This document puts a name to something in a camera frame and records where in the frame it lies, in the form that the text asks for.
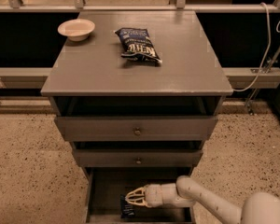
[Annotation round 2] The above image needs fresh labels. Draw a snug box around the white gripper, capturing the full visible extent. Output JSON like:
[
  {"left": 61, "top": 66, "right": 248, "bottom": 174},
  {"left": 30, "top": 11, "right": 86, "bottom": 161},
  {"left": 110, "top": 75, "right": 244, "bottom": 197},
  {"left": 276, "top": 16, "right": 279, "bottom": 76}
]
[{"left": 125, "top": 183, "right": 180, "bottom": 208}]

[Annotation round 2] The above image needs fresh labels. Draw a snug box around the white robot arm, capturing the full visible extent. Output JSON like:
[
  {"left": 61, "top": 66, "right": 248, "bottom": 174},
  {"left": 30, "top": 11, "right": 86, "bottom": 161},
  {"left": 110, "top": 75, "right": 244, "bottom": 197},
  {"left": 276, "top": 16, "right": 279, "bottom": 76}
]
[{"left": 125, "top": 175, "right": 280, "bottom": 224}]

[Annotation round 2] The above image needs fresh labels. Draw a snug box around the brass middle drawer knob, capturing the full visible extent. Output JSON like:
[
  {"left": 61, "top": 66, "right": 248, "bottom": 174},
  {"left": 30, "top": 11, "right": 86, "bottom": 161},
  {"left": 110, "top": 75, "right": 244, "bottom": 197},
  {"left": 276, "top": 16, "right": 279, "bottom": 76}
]
[{"left": 135, "top": 158, "right": 142, "bottom": 165}]

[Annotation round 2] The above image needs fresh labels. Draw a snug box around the brass drawer knob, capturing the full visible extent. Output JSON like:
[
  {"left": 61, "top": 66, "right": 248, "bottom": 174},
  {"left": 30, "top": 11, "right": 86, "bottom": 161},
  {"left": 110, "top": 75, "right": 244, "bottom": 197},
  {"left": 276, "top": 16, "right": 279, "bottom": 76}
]
[
  {"left": 133, "top": 127, "right": 141, "bottom": 136},
  {"left": 135, "top": 158, "right": 142, "bottom": 165}
]

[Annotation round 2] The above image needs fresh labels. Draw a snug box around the grey bottom drawer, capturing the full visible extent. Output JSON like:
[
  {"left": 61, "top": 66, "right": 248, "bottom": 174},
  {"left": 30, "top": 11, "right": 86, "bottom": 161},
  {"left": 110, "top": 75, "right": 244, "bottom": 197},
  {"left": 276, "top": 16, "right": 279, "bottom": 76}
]
[{"left": 84, "top": 167, "right": 196, "bottom": 224}]

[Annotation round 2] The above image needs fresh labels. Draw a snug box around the grey drawer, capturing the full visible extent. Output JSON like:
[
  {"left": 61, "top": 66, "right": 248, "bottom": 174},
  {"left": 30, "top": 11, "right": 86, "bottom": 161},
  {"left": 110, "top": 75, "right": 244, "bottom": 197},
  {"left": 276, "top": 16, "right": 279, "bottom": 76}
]
[
  {"left": 73, "top": 149, "right": 203, "bottom": 167},
  {"left": 84, "top": 167, "right": 196, "bottom": 224},
  {"left": 55, "top": 116, "right": 217, "bottom": 142}
]

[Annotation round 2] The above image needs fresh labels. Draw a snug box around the brass top drawer knob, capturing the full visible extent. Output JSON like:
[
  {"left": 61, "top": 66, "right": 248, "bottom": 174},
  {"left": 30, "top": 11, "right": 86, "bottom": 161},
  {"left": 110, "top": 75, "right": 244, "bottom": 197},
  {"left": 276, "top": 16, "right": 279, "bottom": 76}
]
[{"left": 133, "top": 127, "right": 141, "bottom": 136}]

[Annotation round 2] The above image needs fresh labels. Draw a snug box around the grey middle drawer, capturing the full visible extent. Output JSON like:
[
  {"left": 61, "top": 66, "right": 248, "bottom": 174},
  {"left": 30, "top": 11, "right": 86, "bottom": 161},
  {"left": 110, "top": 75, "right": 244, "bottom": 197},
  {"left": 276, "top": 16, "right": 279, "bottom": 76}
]
[{"left": 73, "top": 149, "right": 203, "bottom": 167}]

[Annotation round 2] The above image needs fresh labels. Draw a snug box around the grey wooden drawer cabinet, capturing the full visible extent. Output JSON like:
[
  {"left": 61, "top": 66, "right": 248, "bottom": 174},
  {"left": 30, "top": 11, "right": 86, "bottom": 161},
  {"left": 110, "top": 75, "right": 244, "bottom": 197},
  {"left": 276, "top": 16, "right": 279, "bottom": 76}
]
[{"left": 40, "top": 9, "right": 234, "bottom": 224}]

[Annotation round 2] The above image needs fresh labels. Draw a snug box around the grey top drawer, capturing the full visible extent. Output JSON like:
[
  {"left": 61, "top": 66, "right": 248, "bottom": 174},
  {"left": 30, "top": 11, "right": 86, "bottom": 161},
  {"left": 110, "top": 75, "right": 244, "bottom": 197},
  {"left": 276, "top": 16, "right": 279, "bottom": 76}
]
[{"left": 55, "top": 116, "right": 217, "bottom": 142}]

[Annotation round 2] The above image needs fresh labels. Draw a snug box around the blue kettle chips bag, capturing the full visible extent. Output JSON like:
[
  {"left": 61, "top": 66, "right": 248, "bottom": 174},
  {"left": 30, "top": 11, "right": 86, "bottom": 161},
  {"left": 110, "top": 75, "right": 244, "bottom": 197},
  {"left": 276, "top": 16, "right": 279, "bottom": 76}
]
[{"left": 114, "top": 28, "right": 162, "bottom": 64}]

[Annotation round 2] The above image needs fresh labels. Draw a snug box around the white ceramic bowl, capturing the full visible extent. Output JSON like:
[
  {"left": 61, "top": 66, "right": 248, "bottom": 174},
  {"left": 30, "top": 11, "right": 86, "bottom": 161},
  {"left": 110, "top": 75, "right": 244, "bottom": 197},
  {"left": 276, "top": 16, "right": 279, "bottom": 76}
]
[{"left": 58, "top": 19, "right": 95, "bottom": 42}]

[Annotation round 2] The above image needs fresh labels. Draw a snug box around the white cable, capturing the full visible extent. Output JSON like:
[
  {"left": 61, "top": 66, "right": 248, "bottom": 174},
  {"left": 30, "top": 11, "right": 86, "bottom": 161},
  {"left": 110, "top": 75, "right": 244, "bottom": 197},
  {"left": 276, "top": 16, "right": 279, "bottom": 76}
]
[{"left": 232, "top": 2, "right": 280, "bottom": 93}]

